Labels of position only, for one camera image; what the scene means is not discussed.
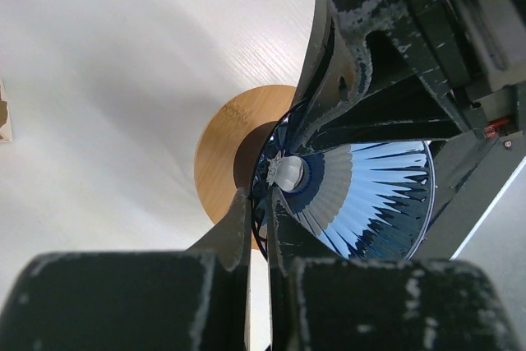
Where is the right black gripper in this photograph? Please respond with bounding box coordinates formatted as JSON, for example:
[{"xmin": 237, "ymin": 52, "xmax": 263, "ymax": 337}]
[{"xmin": 290, "ymin": 0, "xmax": 525, "ymax": 259}]

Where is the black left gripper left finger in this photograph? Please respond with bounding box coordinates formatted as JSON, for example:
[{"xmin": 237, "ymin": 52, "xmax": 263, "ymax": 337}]
[{"xmin": 1, "ymin": 188, "xmax": 251, "ymax": 350}]

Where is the orange coffee filter box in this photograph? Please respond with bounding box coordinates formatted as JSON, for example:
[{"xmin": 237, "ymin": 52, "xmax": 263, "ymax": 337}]
[{"xmin": 0, "ymin": 81, "xmax": 13, "ymax": 143}]

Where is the round bamboo dripper stand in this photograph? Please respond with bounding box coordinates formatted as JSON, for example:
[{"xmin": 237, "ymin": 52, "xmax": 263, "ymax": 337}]
[{"xmin": 194, "ymin": 85, "xmax": 296, "ymax": 224}]

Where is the blue glass dripper cone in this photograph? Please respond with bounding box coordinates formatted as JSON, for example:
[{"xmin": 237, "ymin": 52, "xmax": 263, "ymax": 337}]
[{"xmin": 251, "ymin": 113, "xmax": 436, "ymax": 260}]

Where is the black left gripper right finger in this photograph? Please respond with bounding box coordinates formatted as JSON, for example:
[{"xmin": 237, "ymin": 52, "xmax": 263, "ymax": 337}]
[{"xmin": 267, "ymin": 190, "xmax": 521, "ymax": 350}]

